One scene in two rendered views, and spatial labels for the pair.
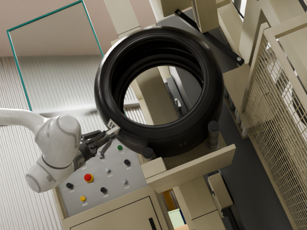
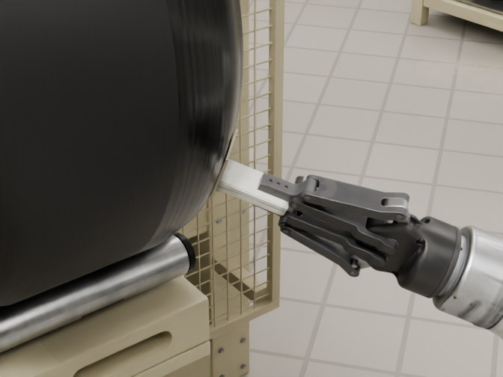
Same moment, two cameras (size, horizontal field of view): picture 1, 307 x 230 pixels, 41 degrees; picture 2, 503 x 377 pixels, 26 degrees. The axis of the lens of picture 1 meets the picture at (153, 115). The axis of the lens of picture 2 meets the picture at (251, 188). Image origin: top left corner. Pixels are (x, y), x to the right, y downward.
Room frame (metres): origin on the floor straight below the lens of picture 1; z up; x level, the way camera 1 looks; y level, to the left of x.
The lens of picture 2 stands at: (2.09, 0.88, 1.58)
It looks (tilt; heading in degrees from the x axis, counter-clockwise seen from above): 32 degrees down; 233
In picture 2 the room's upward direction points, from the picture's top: straight up
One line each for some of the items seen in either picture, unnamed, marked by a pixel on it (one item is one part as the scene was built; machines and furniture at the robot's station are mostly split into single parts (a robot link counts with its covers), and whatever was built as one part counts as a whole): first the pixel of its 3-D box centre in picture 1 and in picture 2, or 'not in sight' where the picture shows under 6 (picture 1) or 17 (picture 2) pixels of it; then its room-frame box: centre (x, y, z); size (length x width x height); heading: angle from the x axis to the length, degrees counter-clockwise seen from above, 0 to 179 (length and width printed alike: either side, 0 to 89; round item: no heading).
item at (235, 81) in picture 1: (245, 101); not in sight; (1.95, -0.45, 1.05); 0.20 x 0.15 x 0.30; 179
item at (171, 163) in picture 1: (185, 156); not in sight; (1.92, -0.07, 0.90); 0.40 x 0.03 x 0.10; 89
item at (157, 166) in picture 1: (158, 174); (42, 363); (1.74, 0.08, 0.83); 0.36 x 0.09 x 0.06; 179
